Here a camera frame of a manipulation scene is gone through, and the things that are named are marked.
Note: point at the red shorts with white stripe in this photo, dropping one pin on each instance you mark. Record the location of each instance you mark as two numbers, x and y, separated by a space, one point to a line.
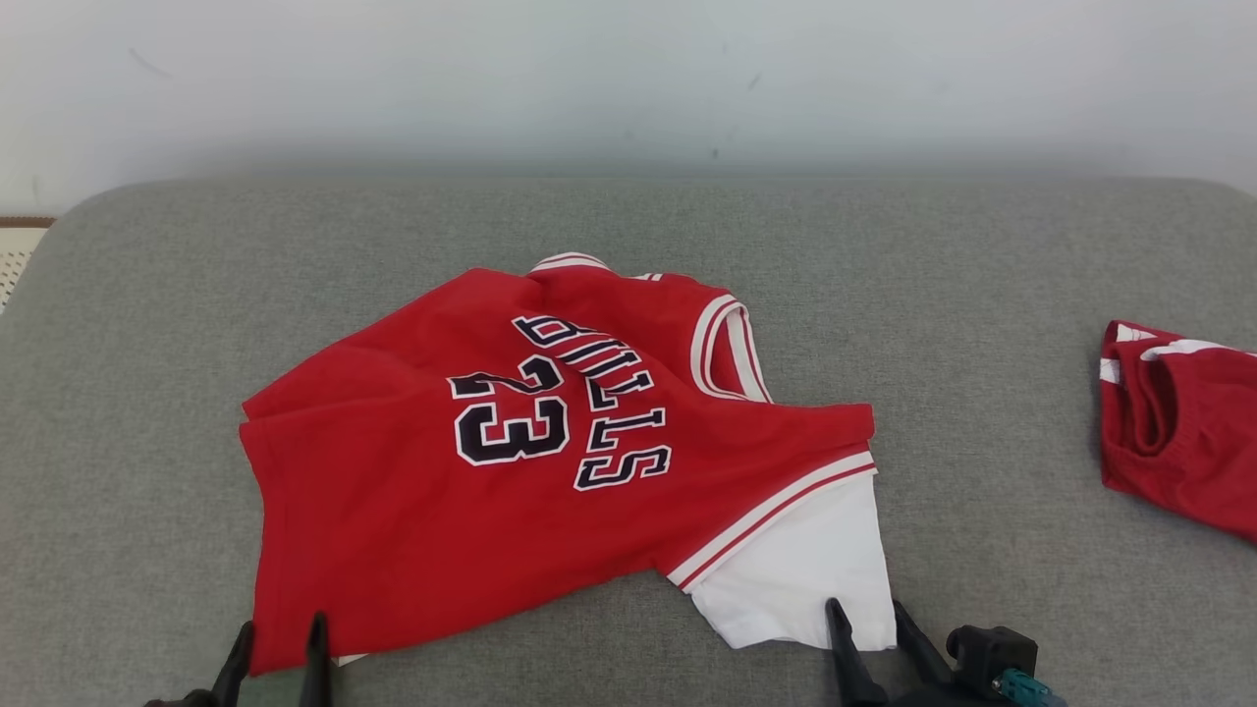
1198 442

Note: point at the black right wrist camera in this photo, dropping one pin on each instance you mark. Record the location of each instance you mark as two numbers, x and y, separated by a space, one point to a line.
992 653

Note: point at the cream perforated laundry basket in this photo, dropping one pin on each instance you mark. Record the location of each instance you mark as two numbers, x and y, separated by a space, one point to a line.
15 265

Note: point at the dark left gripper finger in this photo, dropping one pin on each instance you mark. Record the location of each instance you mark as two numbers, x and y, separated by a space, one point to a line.
236 673
316 668

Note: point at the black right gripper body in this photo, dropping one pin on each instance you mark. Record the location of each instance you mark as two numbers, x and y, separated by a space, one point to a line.
943 697

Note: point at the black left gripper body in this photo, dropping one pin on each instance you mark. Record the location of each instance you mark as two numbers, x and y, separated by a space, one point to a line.
187 699

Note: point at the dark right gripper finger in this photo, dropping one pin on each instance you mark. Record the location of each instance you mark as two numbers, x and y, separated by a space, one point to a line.
852 668
921 653

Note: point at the red jersey with white sleeves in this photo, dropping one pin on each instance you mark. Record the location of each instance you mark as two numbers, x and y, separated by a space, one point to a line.
393 530

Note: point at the grey fabric sofa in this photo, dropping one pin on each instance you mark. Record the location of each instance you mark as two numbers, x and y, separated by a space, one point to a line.
628 216

